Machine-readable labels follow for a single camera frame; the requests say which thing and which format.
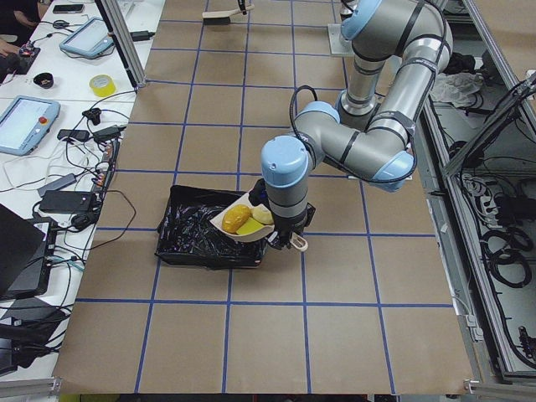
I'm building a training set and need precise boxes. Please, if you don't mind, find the blue teach pendant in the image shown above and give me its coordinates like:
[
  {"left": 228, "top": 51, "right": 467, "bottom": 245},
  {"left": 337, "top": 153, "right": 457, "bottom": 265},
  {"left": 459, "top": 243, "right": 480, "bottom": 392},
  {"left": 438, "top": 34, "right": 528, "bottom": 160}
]
[
  {"left": 1, "top": 95, "right": 60, "bottom": 156},
  {"left": 59, "top": 18, "right": 114, "bottom": 59}
]

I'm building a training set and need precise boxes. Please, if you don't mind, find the white hand brush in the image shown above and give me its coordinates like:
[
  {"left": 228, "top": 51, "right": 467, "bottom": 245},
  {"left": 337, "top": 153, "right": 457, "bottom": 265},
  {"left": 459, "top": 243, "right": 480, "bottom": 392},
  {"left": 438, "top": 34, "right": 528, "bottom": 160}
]
[{"left": 202, "top": 2, "right": 255, "bottom": 25}]

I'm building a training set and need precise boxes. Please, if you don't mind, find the yellow green sponge piece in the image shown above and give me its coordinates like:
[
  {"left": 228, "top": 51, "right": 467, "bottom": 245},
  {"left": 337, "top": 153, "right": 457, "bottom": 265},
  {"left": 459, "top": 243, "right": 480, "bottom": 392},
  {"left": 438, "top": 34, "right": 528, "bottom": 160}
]
[{"left": 236, "top": 218, "right": 265, "bottom": 235}]

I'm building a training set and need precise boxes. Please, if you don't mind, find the blue teach pendant near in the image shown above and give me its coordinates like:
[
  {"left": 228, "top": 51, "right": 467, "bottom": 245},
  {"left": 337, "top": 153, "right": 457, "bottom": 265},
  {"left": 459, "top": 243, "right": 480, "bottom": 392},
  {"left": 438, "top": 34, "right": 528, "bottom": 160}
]
[{"left": 1, "top": 95, "right": 60, "bottom": 156}]

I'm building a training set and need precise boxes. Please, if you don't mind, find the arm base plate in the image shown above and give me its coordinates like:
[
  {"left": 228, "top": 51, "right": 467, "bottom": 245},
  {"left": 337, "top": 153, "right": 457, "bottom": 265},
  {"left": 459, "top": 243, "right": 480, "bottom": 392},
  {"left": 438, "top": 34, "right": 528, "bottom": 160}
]
[{"left": 327, "top": 23, "right": 353, "bottom": 57}]

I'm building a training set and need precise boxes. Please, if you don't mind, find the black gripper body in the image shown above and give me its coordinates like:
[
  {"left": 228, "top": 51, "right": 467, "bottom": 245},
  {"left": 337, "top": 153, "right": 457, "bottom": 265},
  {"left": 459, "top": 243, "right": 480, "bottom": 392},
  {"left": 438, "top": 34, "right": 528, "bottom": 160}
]
[{"left": 265, "top": 204, "right": 316, "bottom": 250}]

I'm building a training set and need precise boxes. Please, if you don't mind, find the crumpled white cloth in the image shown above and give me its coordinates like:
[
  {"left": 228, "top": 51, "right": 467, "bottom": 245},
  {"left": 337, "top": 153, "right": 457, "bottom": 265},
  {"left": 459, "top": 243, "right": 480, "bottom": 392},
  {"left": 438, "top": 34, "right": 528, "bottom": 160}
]
[{"left": 430, "top": 72, "right": 483, "bottom": 107}]

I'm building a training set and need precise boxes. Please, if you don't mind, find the black laptop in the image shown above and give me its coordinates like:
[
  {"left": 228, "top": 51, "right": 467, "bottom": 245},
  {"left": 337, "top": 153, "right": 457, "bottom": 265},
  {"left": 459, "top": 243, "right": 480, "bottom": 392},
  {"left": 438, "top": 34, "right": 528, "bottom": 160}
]
[{"left": 1, "top": 206, "right": 57, "bottom": 301}]

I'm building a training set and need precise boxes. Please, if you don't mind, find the aluminium frame post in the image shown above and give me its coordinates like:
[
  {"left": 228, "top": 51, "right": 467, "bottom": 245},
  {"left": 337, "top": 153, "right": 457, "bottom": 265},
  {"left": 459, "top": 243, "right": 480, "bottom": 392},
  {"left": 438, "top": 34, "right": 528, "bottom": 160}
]
[{"left": 95, "top": 0, "right": 147, "bottom": 90}]

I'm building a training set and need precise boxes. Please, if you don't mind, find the blue teach pendant far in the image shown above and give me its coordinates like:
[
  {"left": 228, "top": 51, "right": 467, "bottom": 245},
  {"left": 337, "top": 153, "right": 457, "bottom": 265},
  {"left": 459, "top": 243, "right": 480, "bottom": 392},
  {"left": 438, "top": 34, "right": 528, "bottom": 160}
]
[{"left": 59, "top": 18, "right": 114, "bottom": 59}]

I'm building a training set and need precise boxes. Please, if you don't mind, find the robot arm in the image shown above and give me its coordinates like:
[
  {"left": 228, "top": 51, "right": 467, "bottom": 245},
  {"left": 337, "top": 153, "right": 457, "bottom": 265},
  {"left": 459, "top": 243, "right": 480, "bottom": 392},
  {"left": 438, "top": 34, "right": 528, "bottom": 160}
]
[{"left": 251, "top": 1, "right": 452, "bottom": 249}]

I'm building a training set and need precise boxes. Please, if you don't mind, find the black smartphone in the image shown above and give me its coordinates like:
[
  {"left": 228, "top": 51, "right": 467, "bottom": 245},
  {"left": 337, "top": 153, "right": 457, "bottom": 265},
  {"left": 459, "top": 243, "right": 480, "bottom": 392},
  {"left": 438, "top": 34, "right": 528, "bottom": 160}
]
[{"left": 53, "top": 3, "right": 85, "bottom": 14}]

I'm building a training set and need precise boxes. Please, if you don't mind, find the yellow potato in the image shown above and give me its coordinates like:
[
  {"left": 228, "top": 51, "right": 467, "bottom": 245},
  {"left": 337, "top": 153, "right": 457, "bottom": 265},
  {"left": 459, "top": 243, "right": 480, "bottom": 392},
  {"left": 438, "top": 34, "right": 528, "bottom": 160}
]
[{"left": 221, "top": 204, "right": 251, "bottom": 234}]

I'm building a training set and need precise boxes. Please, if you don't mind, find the black lined trash bin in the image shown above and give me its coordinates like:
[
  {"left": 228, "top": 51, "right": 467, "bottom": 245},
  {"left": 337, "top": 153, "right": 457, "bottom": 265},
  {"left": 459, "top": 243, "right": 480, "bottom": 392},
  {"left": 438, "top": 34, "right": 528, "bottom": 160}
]
[{"left": 155, "top": 185, "right": 268, "bottom": 270}]

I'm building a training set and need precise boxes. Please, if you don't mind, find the black power adapter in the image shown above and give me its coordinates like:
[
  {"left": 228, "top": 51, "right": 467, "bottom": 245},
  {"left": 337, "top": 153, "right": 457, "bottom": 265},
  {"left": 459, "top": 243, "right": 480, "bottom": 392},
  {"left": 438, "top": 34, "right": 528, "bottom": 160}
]
[{"left": 39, "top": 190, "right": 96, "bottom": 214}]

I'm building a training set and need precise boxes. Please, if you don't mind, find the beige plastic dustpan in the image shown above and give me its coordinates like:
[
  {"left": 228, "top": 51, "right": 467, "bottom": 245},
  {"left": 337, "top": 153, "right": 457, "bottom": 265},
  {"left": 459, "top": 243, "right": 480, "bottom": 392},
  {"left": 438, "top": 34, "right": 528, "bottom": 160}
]
[{"left": 211, "top": 190, "right": 310, "bottom": 253}]

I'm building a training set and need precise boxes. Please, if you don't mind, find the yellow tape roll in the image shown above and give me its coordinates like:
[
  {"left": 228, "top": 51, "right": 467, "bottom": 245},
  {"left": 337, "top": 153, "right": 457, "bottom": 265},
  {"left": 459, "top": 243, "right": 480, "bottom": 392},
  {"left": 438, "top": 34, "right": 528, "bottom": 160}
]
[{"left": 89, "top": 75, "right": 116, "bottom": 98}]

